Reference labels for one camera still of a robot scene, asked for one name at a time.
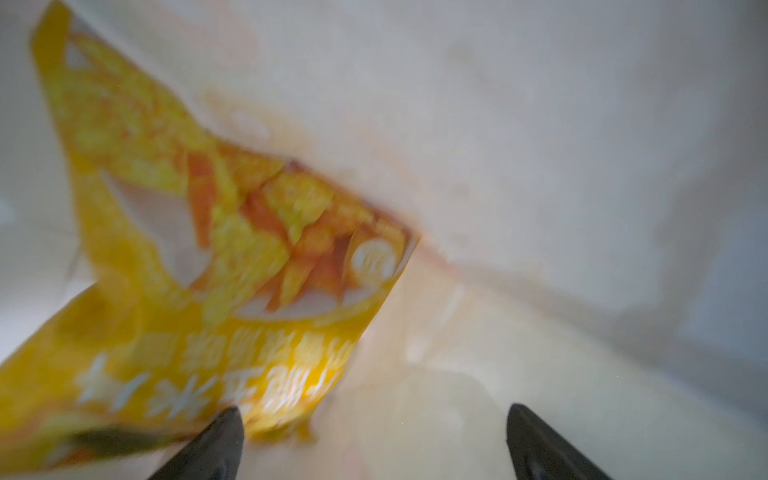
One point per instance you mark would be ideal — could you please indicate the yellow chips bag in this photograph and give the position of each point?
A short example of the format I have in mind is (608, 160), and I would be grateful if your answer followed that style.
(225, 277)

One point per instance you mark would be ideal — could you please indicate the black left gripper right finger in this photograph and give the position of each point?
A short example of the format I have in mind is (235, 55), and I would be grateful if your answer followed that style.
(539, 452)

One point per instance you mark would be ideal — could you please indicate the floral paper gift bag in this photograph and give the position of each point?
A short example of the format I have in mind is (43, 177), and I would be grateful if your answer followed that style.
(587, 181)

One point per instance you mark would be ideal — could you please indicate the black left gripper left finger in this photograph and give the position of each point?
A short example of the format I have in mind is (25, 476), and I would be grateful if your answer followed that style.
(214, 454)

